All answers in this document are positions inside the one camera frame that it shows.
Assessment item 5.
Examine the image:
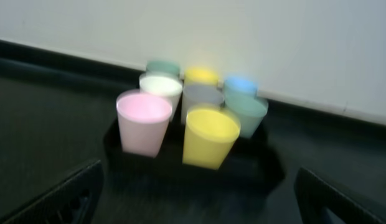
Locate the pink cup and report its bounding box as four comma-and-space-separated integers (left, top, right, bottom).
116, 89, 174, 158

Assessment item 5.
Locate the black tray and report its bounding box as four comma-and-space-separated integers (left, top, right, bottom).
102, 102, 286, 200

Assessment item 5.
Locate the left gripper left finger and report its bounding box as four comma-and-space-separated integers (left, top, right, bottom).
0, 160, 104, 224

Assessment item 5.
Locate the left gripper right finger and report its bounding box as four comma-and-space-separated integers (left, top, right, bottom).
294, 167, 386, 224

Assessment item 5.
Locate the green cup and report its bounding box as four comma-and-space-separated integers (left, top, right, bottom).
146, 60, 181, 77
224, 93, 270, 139

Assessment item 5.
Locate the blue cup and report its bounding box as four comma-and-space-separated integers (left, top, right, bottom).
224, 75, 259, 98

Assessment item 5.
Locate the yellow cup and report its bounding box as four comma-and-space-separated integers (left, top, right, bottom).
182, 105, 242, 170
184, 66, 220, 87

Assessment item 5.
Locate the white cup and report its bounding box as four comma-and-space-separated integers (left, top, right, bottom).
139, 72, 184, 123

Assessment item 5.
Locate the grey cup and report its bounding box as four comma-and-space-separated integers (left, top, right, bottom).
181, 83, 225, 125

